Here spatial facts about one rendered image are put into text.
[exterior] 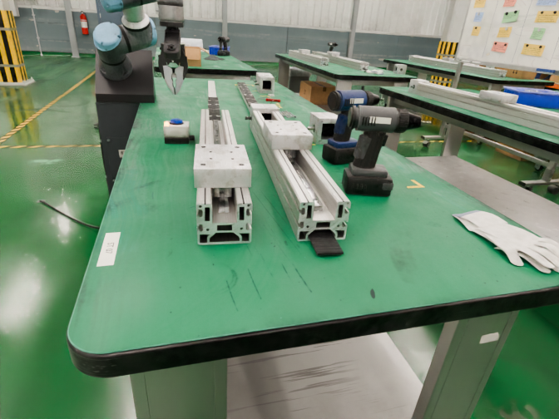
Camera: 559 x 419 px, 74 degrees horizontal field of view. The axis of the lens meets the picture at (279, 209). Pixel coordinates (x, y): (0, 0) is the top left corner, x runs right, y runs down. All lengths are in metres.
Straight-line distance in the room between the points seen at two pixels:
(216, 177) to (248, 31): 12.00
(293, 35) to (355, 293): 12.55
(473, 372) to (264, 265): 0.61
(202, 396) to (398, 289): 0.40
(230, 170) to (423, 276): 0.40
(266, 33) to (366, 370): 12.03
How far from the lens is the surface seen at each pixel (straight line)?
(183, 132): 1.29
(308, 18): 13.17
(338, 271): 0.66
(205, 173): 0.72
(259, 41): 12.76
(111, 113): 2.01
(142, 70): 2.05
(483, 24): 4.51
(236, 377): 1.20
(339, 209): 0.74
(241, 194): 0.70
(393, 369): 1.30
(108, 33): 1.89
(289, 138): 0.98
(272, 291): 0.60
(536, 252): 0.86
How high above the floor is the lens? 1.15
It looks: 26 degrees down
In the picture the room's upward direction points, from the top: 4 degrees clockwise
